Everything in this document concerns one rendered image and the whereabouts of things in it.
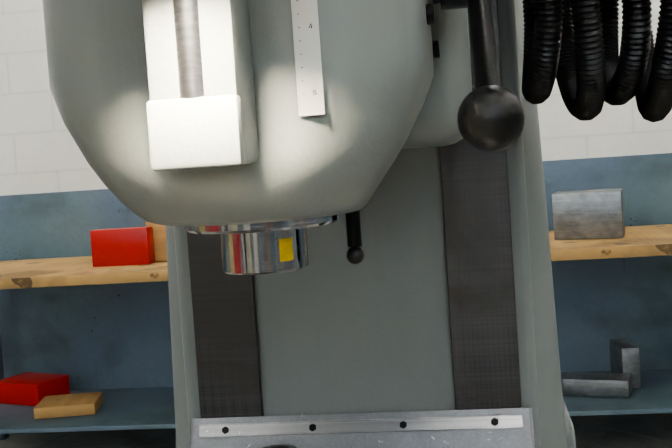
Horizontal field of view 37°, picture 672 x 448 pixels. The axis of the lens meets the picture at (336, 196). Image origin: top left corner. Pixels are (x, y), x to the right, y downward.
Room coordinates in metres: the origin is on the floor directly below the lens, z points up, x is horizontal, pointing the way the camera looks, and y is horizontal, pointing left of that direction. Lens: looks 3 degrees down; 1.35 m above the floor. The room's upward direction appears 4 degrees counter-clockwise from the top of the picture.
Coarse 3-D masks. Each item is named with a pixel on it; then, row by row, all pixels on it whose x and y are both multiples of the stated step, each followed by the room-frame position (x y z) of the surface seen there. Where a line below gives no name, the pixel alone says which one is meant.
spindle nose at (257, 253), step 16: (224, 240) 0.54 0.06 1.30; (240, 240) 0.53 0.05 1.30; (256, 240) 0.52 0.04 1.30; (272, 240) 0.53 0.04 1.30; (304, 240) 0.54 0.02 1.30; (224, 256) 0.54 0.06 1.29; (240, 256) 0.53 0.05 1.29; (256, 256) 0.53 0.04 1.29; (272, 256) 0.53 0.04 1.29; (304, 256) 0.54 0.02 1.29; (240, 272) 0.53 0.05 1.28; (256, 272) 0.53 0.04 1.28; (272, 272) 0.53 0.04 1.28
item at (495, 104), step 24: (456, 0) 0.57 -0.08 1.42; (480, 0) 0.52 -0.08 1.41; (480, 24) 0.50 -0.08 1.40; (480, 48) 0.48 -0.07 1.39; (480, 72) 0.47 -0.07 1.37; (480, 96) 0.43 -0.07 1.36; (504, 96) 0.43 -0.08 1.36; (480, 120) 0.43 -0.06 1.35; (504, 120) 0.43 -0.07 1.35; (480, 144) 0.44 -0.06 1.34; (504, 144) 0.44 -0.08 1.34
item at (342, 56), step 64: (64, 0) 0.48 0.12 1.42; (128, 0) 0.46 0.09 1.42; (256, 0) 0.46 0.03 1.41; (320, 0) 0.45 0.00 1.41; (384, 0) 0.46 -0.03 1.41; (64, 64) 0.48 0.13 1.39; (128, 64) 0.46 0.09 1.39; (256, 64) 0.46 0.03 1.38; (320, 64) 0.45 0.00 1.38; (384, 64) 0.46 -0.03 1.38; (128, 128) 0.47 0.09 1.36; (320, 128) 0.46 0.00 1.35; (384, 128) 0.48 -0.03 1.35; (128, 192) 0.48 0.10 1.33; (192, 192) 0.46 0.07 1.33; (256, 192) 0.46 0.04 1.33; (320, 192) 0.47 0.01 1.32
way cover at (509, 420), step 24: (528, 408) 0.89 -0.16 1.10; (192, 432) 0.93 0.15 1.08; (216, 432) 0.92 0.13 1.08; (240, 432) 0.92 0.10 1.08; (264, 432) 0.92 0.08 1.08; (288, 432) 0.91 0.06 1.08; (312, 432) 0.91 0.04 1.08; (336, 432) 0.91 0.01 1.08; (360, 432) 0.90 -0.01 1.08; (384, 432) 0.90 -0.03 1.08; (408, 432) 0.90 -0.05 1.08; (432, 432) 0.89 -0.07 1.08; (456, 432) 0.89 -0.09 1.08; (480, 432) 0.89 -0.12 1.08; (504, 432) 0.88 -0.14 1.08; (528, 432) 0.88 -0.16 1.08
